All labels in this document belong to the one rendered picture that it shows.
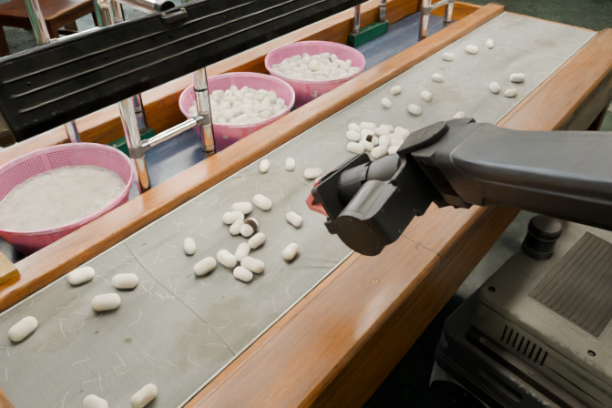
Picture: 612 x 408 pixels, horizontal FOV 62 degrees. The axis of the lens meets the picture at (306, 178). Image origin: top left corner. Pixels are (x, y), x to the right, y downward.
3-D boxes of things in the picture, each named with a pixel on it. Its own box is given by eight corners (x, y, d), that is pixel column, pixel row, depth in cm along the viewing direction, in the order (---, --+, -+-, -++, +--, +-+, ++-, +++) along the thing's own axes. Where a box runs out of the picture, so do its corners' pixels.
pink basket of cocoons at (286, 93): (311, 115, 130) (311, 81, 124) (270, 172, 110) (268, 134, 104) (217, 98, 137) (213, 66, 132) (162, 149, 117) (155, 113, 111)
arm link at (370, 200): (497, 181, 52) (451, 116, 50) (453, 260, 46) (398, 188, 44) (413, 203, 62) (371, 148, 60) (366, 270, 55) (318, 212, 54)
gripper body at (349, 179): (306, 190, 62) (344, 178, 56) (356, 154, 68) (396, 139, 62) (331, 236, 63) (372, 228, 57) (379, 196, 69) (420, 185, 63)
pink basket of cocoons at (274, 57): (382, 89, 142) (385, 57, 136) (321, 127, 125) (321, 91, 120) (309, 64, 156) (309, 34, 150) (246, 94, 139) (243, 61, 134)
